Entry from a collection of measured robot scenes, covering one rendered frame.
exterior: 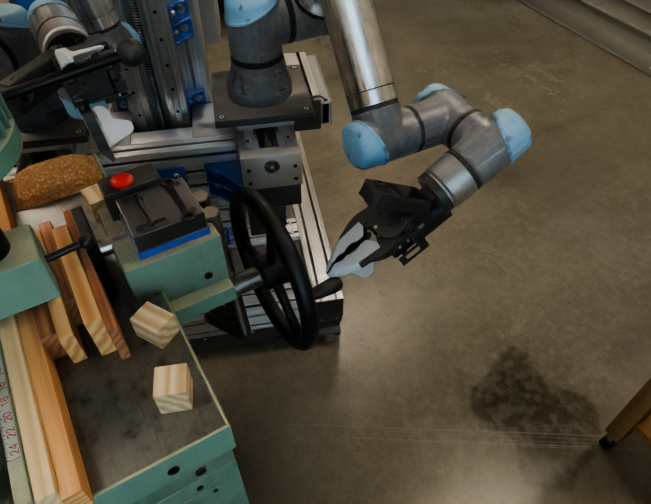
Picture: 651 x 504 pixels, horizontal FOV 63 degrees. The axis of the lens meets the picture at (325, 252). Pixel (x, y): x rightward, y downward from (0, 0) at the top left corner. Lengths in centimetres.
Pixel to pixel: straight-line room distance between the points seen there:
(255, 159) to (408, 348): 88
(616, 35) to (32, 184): 327
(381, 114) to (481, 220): 147
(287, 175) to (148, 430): 72
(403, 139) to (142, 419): 52
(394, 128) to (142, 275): 41
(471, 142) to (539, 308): 124
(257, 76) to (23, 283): 72
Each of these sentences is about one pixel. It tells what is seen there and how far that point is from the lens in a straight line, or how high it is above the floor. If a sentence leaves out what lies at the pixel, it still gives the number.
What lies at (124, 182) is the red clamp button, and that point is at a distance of 76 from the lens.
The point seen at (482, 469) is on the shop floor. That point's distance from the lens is 164.
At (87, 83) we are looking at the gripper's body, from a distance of 85.
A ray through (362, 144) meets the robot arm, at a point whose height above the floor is 102.
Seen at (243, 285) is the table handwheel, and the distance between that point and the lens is 86.
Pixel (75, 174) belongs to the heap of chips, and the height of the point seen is 92.
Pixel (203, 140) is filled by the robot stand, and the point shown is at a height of 73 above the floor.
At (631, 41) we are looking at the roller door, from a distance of 364.
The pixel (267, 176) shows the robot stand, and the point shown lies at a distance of 121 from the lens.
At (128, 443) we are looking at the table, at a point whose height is 90.
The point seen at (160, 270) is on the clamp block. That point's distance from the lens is 75.
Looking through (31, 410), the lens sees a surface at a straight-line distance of 67.
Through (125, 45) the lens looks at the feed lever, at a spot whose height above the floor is 117.
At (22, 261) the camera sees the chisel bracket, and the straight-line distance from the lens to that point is 69.
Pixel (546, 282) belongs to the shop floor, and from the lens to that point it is 208.
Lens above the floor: 148
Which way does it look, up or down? 47 degrees down
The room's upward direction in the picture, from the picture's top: straight up
